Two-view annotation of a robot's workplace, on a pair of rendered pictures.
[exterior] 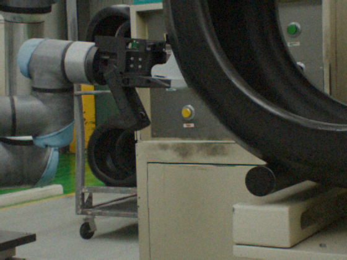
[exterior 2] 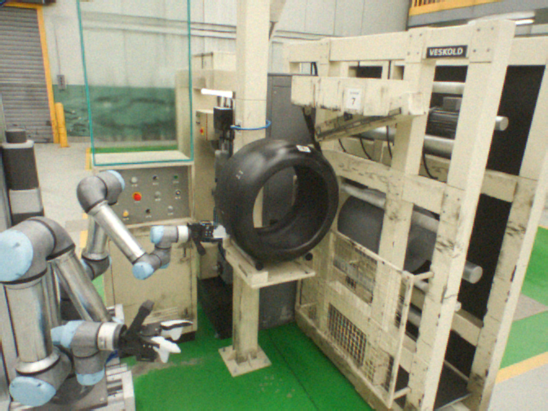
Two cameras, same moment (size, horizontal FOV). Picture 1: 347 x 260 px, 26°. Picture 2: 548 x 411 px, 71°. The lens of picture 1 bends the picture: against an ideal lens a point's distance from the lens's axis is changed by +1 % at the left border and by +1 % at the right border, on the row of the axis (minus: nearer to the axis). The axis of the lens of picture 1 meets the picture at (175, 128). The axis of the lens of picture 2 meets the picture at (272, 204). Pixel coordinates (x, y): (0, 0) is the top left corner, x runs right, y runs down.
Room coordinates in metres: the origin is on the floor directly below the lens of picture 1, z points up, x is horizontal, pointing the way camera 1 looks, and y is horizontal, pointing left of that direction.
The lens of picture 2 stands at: (0.09, 1.26, 1.77)
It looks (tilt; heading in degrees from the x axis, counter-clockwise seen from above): 18 degrees down; 304
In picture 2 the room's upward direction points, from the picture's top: 3 degrees clockwise
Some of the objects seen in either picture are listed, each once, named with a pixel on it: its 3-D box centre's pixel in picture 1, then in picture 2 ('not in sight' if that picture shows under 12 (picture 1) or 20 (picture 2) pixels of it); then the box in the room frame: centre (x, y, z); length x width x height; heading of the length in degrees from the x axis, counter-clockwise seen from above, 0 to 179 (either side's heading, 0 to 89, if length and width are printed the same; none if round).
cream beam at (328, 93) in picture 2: not in sight; (343, 94); (0.91, -0.53, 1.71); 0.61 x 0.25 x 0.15; 151
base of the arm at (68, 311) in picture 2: not in sight; (75, 301); (1.67, 0.48, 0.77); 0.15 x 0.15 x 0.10
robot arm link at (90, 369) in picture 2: not in sight; (91, 360); (1.06, 0.75, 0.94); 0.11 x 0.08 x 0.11; 123
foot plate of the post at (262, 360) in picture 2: not in sight; (244, 355); (1.40, -0.43, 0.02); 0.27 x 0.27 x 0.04; 61
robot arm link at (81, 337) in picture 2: not in sight; (85, 335); (1.05, 0.77, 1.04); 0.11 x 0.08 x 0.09; 33
